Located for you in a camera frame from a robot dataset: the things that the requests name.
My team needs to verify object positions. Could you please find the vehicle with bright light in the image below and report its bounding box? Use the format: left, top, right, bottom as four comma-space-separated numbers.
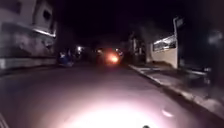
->
102, 49, 123, 67

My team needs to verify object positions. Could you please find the tree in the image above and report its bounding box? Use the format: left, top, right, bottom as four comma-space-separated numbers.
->
127, 22, 158, 64

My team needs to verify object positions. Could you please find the grey asphalt road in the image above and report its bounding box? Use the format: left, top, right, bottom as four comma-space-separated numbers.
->
0, 62, 224, 128

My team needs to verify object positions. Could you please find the blue vehicle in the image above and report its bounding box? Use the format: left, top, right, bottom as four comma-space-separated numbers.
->
57, 49, 75, 68

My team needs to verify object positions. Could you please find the concrete pavement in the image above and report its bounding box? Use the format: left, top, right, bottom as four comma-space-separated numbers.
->
131, 62, 224, 108

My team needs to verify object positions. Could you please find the pole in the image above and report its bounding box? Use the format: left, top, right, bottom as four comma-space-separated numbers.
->
172, 16, 185, 70

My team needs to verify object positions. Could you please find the pale concrete kerb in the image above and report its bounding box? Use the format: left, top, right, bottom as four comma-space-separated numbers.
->
127, 64, 224, 120
0, 62, 60, 77

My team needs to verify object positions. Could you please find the grey building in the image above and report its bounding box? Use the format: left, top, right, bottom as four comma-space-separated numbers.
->
0, 0, 59, 70

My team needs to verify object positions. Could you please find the pale wall with railing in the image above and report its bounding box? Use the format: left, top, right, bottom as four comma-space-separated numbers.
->
146, 33, 180, 70

